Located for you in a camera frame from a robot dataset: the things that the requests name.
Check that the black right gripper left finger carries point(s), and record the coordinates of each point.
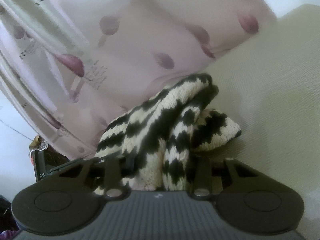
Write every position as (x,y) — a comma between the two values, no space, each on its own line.
(72,196)

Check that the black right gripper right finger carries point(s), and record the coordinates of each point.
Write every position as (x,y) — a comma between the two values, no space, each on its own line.
(244,197)

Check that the black white knitted garment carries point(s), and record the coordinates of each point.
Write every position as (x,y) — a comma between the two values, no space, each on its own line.
(155,140)

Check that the black electronic device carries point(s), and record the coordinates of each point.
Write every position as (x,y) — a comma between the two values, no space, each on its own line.
(44,160)

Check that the purple cloth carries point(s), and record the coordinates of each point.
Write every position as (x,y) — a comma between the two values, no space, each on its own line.
(9,234)

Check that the beige mesh bed mat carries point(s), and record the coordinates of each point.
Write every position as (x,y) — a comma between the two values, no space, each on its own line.
(269,85)

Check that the pink floral quilt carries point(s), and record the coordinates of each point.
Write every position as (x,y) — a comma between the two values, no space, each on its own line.
(71,66)

